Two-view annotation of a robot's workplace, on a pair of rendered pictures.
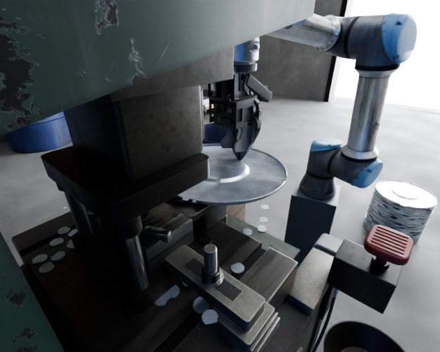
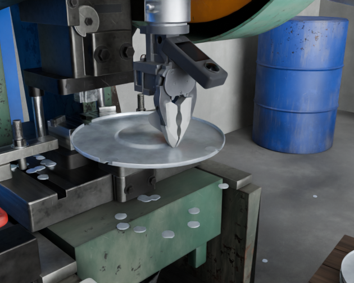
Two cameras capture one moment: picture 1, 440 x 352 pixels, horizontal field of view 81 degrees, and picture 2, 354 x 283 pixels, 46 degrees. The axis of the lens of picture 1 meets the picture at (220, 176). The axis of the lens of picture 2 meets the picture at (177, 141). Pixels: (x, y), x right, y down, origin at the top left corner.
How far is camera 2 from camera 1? 0.97 m
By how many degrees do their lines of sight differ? 84
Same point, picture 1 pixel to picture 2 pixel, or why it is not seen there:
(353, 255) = (10, 234)
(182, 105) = (59, 37)
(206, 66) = (50, 12)
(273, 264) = (35, 191)
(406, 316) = not seen: outside the picture
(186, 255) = (46, 140)
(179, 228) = (62, 127)
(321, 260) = (51, 261)
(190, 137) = (64, 62)
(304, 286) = not seen: hidden behind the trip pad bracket
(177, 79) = (39, 17)
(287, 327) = not seen: hidden behind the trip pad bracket
